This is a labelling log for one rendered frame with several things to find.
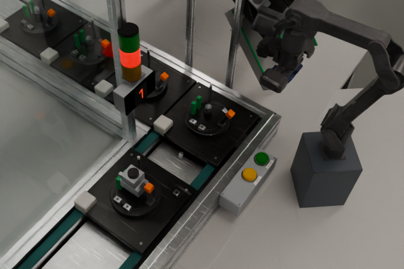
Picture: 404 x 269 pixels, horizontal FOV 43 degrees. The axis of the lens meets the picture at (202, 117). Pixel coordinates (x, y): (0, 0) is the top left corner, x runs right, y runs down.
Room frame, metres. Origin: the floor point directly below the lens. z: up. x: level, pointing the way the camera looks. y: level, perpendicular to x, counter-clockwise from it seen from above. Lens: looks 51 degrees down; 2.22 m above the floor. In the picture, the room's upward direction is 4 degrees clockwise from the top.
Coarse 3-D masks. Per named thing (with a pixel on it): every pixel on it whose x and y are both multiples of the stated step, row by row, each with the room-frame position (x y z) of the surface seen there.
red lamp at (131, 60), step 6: (120, 54) 0.88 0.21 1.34; (126, 54) 0.87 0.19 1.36; (132, 54) 0.87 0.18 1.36; (138, 54) 0.88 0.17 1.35; (120, 60) 0.89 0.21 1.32; (126, 60) 0.87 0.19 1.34; (132, 60) 0.87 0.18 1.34; (138, 60) 0.88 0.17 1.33; (126, 66) 0.87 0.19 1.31; (132, 66) 0.87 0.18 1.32
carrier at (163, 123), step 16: (192, 96) 1.09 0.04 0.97; (208, 96) 1.09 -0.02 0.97; (224, 96) 1.10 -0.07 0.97; (176, 112) 1.01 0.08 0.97; (192, 112) 0.99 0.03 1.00; (208, 112) 0.98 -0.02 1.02; (240, 112) 1.03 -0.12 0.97; (160, 128) 0.93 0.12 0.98; (176, 128) 0.95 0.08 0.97; (192, 128) 0.94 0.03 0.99; (208, 128) 0.94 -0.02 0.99; (224, 128) 0.95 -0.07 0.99; (240, 128) 0.97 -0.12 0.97; (176, 144) 0.90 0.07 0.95; (192, 144) 0.89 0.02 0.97; (208, 144) 0.90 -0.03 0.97; (224, 144) 0.90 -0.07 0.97; (208, 160) 0.84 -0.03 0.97
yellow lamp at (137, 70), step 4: (140, 64) 0.89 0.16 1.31; (124, 68) 0.87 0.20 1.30; (128, 68) 0.87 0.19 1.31; (132, 68) 0.87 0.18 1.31; (136, 68) 0.87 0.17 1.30; (140, 68) 0.89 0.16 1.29; (124, 72) 0.87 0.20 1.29; (128, 72) 0.87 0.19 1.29; (132, 72) 0.87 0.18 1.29; (136, 72) 0.87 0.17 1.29; (140, 72) 0.88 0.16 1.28; (124, 76) 0.87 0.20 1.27; (128, 76) 0.87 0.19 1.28; (132, 76) 0.87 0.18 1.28; (136, 76) 0.87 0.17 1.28; (140, 76) 0.88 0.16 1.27; (128, 80) 0.87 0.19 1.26; (132, 80) 0.87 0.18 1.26
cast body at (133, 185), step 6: (132, 168) 0.71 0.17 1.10; (120, 174) 0.72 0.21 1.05; (126, 174) 0.70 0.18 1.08; (132, 174) 0.70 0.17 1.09; (138, 174) 0.70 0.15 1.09; (120, 180) 0.70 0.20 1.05; (126, 180) 0.69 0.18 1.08; (132, 180) 0.68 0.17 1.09; (138, 180) 0.69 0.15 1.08; (144, 180) 0.70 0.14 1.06; (126, 186) 0.69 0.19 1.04; (132, 186) 0.68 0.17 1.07; (138, 186) 0.69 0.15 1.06; (132, 192) 0.68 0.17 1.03; (138, 192) 0.67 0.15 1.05
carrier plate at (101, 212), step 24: (120, 168) 0.79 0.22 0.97; (144, 168) 0.80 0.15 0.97; (96, 192) 0.71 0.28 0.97; (168, 192) 0.72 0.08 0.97; (192, 192) 0.73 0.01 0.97; (96, 216) 0.63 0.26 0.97; (120, 216) 0.64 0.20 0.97; (168, 216) 0.65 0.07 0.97; (120, 240) 0.58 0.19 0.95; (144, 240) 0.57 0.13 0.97
